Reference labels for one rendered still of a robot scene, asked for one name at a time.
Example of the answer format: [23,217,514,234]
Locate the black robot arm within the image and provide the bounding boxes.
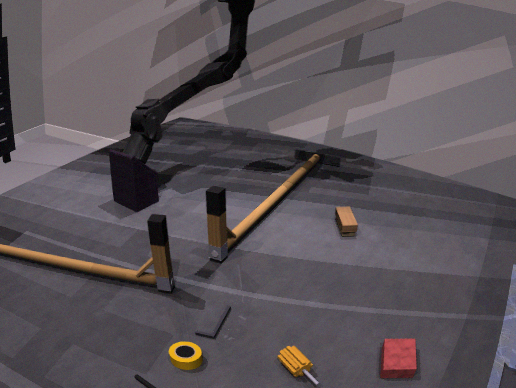
[122,0,255,165]

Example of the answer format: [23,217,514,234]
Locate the yellow ring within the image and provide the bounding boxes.
[168,341,203,370]

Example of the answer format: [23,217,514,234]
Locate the brown rectangular block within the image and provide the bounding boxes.
[335,206,358,237]

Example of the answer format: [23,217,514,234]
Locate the black l-shaped rod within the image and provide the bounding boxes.
[195,306,231,339]

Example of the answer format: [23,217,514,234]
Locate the red block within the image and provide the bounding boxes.
[380,338,417,378]

